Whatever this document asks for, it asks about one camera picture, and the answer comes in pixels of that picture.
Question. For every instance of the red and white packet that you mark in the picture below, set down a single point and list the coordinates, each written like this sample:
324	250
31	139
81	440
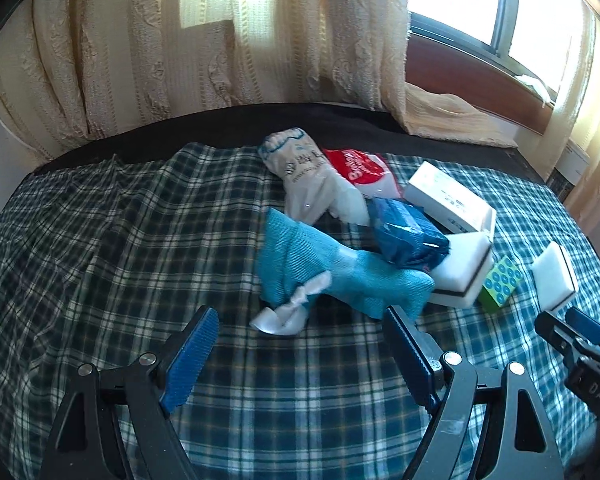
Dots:
362	170

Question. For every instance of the white knotted plastic wrapper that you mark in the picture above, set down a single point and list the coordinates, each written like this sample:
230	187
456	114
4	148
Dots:
285	312

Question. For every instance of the white cloth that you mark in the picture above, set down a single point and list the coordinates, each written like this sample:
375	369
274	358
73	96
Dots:
537	87

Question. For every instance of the brown wooden window sill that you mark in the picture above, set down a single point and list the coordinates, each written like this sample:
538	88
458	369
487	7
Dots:
470	75

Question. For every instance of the blue plaid blanket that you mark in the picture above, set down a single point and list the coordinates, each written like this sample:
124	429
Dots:
105	260

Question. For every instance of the teal cloth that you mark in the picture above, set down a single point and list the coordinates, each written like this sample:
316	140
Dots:
300	255

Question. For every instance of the white eraser block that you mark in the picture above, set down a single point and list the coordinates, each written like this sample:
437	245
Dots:
552	272

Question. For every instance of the green dotted box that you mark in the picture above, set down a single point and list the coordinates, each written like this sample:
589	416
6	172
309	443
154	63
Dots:
500	285

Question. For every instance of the white plastic packet blue print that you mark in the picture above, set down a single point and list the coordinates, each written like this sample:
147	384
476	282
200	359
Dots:
302	170

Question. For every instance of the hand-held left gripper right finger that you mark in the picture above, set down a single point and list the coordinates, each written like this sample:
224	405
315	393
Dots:
410	360

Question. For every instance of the white cardboard box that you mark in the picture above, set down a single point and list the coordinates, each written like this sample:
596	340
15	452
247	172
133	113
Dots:
447	192

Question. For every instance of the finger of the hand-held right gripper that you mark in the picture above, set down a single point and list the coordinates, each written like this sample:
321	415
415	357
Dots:
555	332
587	324

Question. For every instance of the wide cream curtain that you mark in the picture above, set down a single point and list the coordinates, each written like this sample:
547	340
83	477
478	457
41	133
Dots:
180	45

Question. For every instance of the thick white sponge black stripe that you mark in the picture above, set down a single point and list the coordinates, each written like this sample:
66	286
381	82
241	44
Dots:
462	272

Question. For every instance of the narrow cream curtain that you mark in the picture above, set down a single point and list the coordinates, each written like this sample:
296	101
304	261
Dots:
587	110

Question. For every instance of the black mattress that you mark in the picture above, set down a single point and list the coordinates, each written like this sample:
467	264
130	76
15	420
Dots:
230	122

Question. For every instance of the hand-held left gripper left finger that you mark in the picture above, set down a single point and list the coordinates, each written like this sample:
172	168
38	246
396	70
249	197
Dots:
190	360

